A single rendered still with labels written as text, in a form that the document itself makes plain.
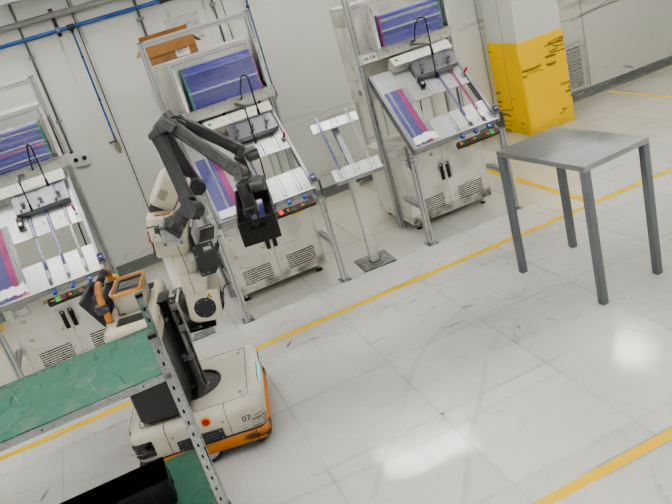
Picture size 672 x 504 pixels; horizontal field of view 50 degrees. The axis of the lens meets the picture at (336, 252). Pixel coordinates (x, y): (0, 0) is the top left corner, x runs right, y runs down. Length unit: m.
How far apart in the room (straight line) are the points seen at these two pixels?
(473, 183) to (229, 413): 2.97
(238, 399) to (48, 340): 1.93
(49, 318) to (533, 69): 4.81
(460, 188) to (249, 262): 1.74
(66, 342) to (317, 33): 3.51
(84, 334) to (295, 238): 1.58
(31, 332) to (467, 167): 3.34
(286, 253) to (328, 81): 2.19
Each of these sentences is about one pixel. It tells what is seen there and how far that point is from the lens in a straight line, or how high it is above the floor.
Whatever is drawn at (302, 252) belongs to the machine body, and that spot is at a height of 0.20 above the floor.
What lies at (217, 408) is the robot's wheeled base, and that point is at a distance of 3.56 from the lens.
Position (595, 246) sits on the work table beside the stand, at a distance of 3.97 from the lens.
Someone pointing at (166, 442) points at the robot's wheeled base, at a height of 0.20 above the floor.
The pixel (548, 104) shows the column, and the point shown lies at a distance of 7.37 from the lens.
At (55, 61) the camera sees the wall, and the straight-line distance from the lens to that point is 6.41.
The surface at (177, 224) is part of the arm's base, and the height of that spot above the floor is 1.20.
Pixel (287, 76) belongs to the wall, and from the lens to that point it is 6.70.
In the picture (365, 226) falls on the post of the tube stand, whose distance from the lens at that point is 5.09.
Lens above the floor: 2.06
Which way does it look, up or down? 22 degrees down
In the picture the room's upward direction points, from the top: 16 degrees counter-clockwise
